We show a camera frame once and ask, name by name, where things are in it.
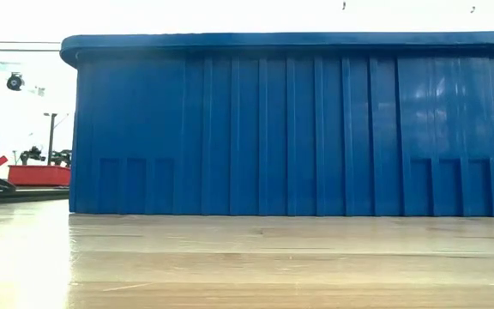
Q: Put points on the blue plastic bin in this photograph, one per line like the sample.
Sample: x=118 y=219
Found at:
x=272 y=129

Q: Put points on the red plastic bin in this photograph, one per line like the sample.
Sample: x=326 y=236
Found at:
x=37 y=176

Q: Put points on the background black robot arms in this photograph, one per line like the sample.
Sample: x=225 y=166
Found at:
x=56 y=156

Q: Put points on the black background table edge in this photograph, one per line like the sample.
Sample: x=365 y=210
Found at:
x=19 y=194

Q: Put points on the black round ceiling reel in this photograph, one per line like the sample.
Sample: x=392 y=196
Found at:
x=14 y=81

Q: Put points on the black upright post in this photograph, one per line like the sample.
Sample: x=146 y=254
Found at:
x=51 y=137

